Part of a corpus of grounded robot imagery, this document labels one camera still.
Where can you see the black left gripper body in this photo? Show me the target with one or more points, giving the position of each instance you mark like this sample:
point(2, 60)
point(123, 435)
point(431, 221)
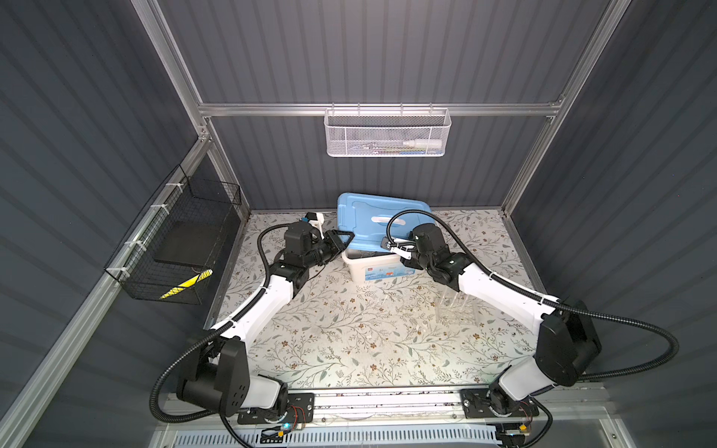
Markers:
point(318, 255)

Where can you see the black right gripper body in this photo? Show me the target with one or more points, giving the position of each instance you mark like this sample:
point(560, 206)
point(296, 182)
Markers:
point(417, 261)

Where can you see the white plastic storage bin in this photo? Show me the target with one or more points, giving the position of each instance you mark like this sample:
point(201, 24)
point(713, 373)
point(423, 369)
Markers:
point(373, 266)

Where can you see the blue plastic bin lid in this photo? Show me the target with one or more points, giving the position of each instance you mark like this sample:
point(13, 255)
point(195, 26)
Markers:
point(367, 216)

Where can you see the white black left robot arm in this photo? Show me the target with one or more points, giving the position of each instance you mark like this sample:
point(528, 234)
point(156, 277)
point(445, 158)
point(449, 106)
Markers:
point(215, 376)

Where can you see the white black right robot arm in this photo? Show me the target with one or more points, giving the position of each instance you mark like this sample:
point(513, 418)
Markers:
point(567, 341)

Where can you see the clear plastic test tube rack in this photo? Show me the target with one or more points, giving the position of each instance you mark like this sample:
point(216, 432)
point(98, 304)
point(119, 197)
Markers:
point(458, 311)

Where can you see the yellow black striped tape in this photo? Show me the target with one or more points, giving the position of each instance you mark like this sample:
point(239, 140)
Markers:
point(188, 284)

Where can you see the black foam pad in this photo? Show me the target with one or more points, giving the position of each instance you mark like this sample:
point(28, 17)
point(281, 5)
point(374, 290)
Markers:
point(188, 244)

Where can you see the white tube in basket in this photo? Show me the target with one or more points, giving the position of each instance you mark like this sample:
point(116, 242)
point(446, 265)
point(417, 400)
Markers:
point(424, 144)

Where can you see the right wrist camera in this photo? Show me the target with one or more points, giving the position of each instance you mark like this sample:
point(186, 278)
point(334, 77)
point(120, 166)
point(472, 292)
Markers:
point(403, 248)

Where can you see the white wire mesh basket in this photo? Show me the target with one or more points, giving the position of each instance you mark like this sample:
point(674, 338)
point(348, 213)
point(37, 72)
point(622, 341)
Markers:
point(380, 132)

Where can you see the black wire wall basket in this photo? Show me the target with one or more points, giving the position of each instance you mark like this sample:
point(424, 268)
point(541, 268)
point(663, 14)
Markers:
point(183, 198)

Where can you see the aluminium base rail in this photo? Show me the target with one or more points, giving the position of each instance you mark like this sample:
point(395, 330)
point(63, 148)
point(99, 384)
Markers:
point(416, 416)

